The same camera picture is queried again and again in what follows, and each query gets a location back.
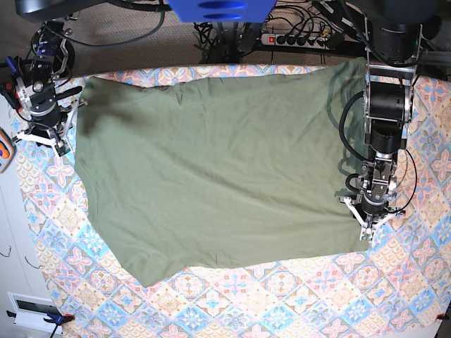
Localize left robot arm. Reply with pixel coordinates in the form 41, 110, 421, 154
339, 1, 437, 242

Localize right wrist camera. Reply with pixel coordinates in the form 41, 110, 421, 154
54, 139, 72, 157

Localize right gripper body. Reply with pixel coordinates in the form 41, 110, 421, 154
12, 82, 86, 148

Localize green t-shirt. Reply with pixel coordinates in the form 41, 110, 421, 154
75, 58, 369, 287

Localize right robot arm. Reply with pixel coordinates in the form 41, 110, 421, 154
1, 1, 82, 156

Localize blue clamp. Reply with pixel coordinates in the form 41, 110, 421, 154
43, 313, 75, 326

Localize red black clamp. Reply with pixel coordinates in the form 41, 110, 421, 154
1, 56, 25, 112

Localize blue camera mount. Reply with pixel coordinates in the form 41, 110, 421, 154
167, 0, 276, 23

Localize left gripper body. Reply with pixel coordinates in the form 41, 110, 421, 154
338, 189, 405, 242

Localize white power strip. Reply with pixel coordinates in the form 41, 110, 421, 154
260, 33, 345, 50

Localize tangled black cables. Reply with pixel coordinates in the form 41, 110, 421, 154
192, 20, 261, 64

